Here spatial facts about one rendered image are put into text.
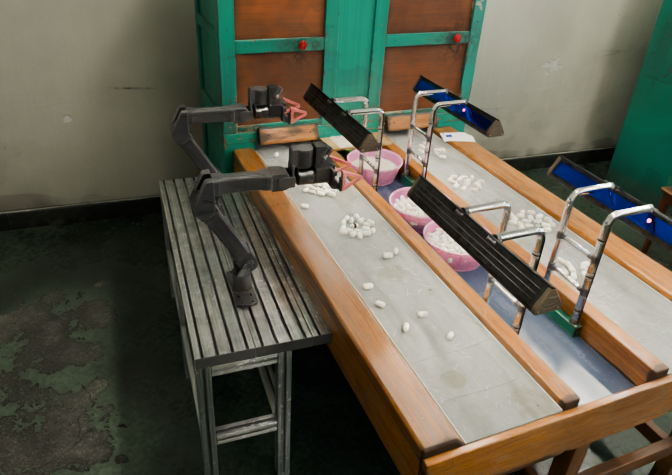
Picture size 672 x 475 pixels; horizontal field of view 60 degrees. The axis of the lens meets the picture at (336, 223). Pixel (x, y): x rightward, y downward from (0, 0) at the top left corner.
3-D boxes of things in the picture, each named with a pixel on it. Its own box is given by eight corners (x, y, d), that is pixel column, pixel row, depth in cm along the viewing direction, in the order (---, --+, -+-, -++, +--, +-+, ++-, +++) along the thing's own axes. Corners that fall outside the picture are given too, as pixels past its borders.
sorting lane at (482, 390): (464, 449, 140) (465, 443, 139) (257, 154, 282) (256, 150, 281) (561, 416, 151) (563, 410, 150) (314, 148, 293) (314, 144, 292)
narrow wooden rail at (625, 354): (643, 400, 166) (656, 372, 160) (371, 153, 308) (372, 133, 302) (657, 395, 168) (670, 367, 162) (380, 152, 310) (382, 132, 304)
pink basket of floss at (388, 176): (389, 194, 263) (391, 175, 258) (336, 181, 272) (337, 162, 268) (408, 172, 284) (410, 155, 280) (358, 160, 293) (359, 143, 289)
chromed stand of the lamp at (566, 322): (572, 338, 184) (614, 217, 162) (531, 301, 200) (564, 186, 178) (616, 325, 191) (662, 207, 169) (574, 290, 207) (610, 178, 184)
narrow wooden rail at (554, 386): (554, 432, 154) (565, 403, 149) (314, 160, 296) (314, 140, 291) (570, 426, 156) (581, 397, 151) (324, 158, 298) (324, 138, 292)
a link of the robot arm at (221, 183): (285, 162, 185) (188, 171, 175) (293, 174, 178) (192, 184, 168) (284, 196, 191) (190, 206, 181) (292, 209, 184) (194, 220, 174)
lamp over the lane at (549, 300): (534, 317, 135) (541, 292, 131) (406, 196, 183) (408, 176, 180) (561, 309, 137) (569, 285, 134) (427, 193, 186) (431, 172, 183)
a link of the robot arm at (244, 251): (257, 254, 197) (203, 185, 178) (261, 265, 192) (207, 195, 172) (241, 264, 197) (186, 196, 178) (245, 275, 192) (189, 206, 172)
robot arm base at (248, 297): (245, 252, 203) (225, 255, 201) (258, 285, 187) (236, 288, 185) (245, 270, 207) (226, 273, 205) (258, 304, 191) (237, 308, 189)
